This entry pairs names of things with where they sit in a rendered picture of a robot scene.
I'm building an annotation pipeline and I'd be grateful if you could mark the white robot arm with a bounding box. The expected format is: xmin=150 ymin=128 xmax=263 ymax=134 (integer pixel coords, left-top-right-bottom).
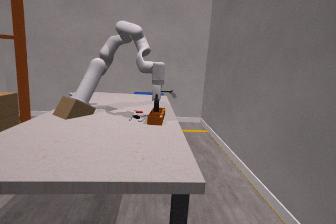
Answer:
xmin=69 ymin=21 xmax=165 ymax=105

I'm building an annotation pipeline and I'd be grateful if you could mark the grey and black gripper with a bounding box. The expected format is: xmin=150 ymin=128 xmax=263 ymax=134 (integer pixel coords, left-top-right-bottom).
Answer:
xmin=152 ymin=84 xmax=163 ymax=112

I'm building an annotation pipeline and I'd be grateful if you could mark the orange rack of bins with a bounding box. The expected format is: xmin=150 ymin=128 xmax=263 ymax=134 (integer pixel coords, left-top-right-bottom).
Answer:
xmin=147 ymin=107 xmax=165 ymax=125

